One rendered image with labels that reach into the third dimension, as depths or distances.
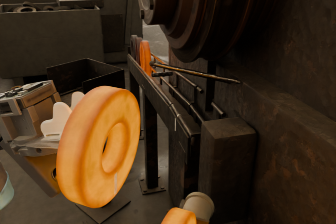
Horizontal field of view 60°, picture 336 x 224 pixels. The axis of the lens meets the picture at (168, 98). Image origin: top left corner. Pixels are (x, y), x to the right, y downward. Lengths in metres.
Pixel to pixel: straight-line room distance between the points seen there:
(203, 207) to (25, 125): 0.34
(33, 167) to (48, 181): 0.03
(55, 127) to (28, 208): 1.33
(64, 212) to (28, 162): 1.16
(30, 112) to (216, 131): 0.35
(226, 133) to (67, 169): 0.35
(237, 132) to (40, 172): 0.36
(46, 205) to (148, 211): 0.53
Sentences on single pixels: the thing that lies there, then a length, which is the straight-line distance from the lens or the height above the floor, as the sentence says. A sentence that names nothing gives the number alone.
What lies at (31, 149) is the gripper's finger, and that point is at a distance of 0.41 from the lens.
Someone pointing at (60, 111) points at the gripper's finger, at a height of 0.94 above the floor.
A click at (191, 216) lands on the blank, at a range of 0.46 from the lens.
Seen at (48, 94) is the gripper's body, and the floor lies 0.94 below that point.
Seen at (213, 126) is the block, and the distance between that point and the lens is 0.61.
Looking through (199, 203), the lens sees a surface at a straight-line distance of 0.59.
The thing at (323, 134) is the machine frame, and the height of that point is 0.87.
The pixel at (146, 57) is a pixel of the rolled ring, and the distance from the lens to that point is 1.43.
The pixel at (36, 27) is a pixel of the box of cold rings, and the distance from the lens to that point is 3.14.
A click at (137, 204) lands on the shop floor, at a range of 1.59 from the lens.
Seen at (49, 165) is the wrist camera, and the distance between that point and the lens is 0.49.
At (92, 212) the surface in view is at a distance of 1.58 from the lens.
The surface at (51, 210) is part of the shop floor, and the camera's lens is 1.66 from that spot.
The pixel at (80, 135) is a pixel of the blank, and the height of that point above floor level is 0.94.
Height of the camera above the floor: 1.10
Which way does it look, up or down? 24 degrees down
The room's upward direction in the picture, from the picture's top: straight up
